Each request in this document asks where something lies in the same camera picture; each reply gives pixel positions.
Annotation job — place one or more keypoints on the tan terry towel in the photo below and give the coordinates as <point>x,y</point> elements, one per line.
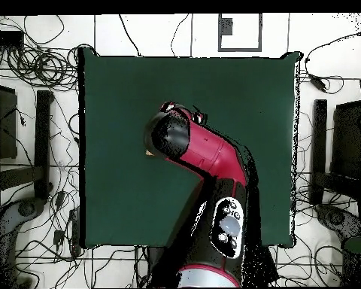
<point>149,153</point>

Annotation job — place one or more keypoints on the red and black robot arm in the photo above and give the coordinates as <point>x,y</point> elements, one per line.
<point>210,150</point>

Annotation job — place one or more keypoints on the flat black box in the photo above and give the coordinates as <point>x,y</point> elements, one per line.
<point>6,38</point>

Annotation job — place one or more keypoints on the dark green tablecloth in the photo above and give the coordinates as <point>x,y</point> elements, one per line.
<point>123,195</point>

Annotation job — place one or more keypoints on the black power adapter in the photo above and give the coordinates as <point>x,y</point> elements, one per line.
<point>318,83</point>

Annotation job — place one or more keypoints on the black power strip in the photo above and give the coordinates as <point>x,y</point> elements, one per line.
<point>75,231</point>

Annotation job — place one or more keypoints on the black cabinet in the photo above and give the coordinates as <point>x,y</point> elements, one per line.
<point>4,126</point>
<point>347,141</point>

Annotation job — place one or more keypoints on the small black adapter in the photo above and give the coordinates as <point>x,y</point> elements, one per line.
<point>58,237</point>

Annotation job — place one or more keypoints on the grey stand base black knob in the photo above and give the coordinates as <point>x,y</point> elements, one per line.
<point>6,219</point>
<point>349,224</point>

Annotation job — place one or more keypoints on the grey rectangular frame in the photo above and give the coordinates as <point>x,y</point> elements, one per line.
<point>240,49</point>

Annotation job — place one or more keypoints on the black stand frame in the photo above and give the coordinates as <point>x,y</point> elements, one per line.
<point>42,144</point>
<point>320,135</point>

